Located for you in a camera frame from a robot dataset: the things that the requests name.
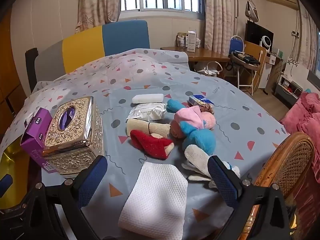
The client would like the pink blanket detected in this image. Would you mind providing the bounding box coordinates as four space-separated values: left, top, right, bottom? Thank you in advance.
280 91 320 145

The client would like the pink dishcloth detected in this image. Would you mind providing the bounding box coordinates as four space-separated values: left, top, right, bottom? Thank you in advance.
200 110 217 130

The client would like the beige patterned curtain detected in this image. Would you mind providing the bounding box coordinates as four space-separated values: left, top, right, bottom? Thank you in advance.
204 0 238 55
76 0 123 33

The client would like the white sponge block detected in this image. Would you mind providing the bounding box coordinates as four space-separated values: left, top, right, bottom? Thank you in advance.
132 93 164 104

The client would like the white wet wipes packet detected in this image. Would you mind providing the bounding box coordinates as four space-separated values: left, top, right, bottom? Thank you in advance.
126 102 167 121

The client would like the wooden wardrobe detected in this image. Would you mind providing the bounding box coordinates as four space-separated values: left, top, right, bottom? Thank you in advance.
0 7 26 130

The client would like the red plush sock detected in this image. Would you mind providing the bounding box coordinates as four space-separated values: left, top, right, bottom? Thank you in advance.
130 129 175 160

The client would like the blue folding chair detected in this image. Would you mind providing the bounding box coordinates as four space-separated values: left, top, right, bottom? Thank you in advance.
229 35 260 95

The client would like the blue pocket tissue pack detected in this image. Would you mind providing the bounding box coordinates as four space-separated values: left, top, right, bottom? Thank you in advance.
188 94 215 107

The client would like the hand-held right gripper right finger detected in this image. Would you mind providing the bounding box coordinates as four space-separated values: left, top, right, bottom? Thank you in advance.
207 156 293 240

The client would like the patterned plastic tablecloth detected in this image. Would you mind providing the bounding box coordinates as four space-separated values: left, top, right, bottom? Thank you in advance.
0 48 292 240

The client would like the white knit glove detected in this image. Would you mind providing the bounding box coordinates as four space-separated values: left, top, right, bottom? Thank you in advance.
181 144 241 188

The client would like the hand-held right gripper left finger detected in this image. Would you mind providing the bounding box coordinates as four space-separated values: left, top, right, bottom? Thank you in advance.
22 155 108 240

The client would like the ornate gold tissue box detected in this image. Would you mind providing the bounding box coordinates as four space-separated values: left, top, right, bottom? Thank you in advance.
41 96 104 175

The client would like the brown desk organizer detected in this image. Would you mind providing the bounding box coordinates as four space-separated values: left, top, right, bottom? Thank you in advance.
177 32 188 48

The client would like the white textured cotton towel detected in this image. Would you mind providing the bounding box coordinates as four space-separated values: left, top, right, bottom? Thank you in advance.
118 161 188 238

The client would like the wooden board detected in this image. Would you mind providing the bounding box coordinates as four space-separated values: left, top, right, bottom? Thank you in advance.
244 41 267 64

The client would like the grey low shelf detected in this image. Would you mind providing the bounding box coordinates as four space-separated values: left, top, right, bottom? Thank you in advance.
275 75 304 105

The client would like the hanging beige bag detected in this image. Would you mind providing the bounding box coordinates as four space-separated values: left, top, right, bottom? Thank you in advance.
245 0 259 23

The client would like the blue yellow grey padded backrest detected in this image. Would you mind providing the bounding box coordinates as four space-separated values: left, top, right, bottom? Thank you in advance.
34 20 150 83

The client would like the beige bandage roll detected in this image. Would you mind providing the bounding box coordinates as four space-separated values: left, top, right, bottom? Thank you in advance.
126 119 171 138

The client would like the black tools bundle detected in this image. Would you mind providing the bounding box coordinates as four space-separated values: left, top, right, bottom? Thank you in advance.
232 51 260 65

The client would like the yellow bin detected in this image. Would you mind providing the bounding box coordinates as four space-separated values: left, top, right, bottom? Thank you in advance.
0 140 32 209

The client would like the wooden desk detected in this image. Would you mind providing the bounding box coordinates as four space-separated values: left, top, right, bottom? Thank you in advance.
160 46 230 73

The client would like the white carton box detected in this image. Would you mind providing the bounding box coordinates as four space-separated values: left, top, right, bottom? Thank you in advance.
186 31 197 53

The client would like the purple cardboard box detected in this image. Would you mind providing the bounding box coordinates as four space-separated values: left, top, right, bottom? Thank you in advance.
20 107 59 174

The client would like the rattan chair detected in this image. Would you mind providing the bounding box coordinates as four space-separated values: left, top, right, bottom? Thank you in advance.
246 132 320 240

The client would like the black monitor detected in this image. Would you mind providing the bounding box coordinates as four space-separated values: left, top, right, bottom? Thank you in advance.
245 20 274 48

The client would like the white tote bag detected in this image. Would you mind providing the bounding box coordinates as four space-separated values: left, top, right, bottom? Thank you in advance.
195 61 223 77

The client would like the blue and pink plush doll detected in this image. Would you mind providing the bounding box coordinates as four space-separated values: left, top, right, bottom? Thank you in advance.
166 99 217 155

